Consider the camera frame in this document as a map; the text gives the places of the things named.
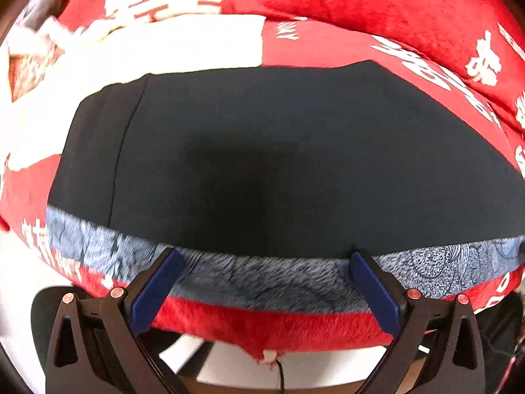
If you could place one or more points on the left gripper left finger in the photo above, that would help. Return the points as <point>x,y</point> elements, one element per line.
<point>94,345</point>

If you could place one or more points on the red sofa cover with characters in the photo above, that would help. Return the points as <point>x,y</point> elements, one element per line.
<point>466,54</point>

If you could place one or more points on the black pants with patterned waistband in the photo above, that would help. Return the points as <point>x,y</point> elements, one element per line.
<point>267,179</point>

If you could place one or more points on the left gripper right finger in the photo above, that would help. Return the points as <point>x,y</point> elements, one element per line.
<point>455,363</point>

